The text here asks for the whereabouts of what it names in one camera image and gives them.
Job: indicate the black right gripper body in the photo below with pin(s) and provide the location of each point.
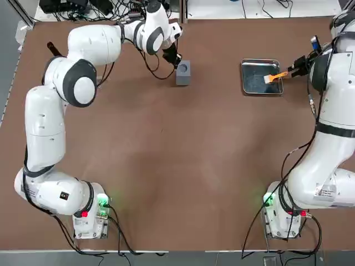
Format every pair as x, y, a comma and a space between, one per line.
303, 65

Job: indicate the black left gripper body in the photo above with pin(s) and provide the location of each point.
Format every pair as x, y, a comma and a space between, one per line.
170, 54

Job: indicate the grey part base block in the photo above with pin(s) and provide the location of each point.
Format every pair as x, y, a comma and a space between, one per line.
183, 79

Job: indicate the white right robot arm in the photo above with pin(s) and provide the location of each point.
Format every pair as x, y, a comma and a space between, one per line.
332, 110

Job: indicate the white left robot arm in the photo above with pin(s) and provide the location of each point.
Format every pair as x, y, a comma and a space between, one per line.
44, 124

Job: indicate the square metal paint tray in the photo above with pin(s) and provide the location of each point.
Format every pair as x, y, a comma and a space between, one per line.
255, 80

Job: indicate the dark brown glass bottle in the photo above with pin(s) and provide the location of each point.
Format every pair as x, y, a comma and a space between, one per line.
54, 49

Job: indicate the black power strip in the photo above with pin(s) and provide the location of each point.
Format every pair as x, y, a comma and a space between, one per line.
55, 5

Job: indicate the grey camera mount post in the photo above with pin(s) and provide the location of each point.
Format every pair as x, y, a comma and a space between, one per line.
184, 11

